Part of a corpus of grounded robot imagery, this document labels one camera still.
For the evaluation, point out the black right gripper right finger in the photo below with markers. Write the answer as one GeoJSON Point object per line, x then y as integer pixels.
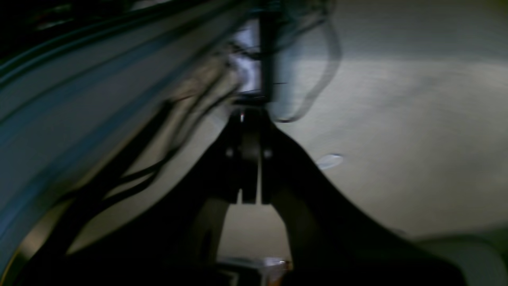
{"type": "Point", "coordinates": [332, 242]}

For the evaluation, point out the grey aluminium table frame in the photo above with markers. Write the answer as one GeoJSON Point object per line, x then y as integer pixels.
{"type": "Point", "coordinates": [69, 102]}

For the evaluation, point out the black power strip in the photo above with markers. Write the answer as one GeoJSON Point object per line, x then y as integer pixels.
{"type": "Point", "coordinates": [268, 14]}

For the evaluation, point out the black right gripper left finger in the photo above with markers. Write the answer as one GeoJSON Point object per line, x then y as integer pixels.
{"type": "Point", "coordinates": [175, 241]}

